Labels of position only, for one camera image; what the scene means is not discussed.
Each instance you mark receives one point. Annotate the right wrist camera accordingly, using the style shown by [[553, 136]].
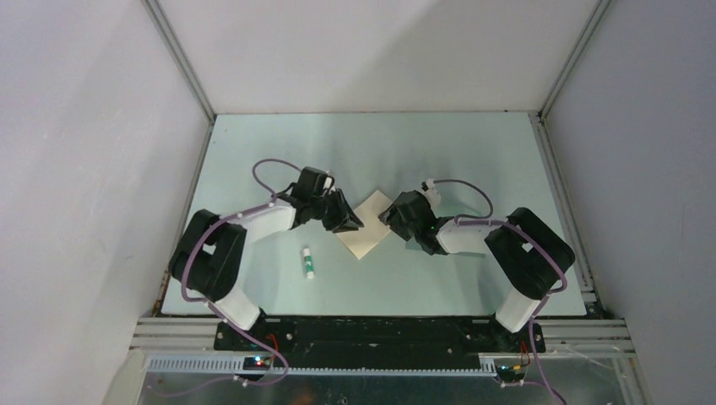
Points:
[[429, 191]]

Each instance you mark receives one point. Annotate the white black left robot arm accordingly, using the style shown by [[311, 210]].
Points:
[[207, 258]]

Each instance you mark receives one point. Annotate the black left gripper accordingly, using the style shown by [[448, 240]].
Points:
[[343, 213]]

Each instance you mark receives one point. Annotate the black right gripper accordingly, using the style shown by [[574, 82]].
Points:
[[393, 217]]

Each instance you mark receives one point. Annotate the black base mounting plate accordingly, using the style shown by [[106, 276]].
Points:
[[379, 342]]

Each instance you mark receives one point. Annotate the aluminium frame rail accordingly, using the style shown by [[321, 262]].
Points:
[[571, 336]]

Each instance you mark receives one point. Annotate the left controller board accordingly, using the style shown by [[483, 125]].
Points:
[[257, 363]]

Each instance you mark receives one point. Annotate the controller board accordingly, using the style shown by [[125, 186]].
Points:
[[257, 363], [511, 374]]

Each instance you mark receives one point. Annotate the right controller board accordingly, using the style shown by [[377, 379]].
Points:
[[511, 374]]

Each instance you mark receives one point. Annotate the green white glue stick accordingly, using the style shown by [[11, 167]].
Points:
[[307, 262]]

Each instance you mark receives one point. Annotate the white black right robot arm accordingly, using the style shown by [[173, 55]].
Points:
[[533, 257]]

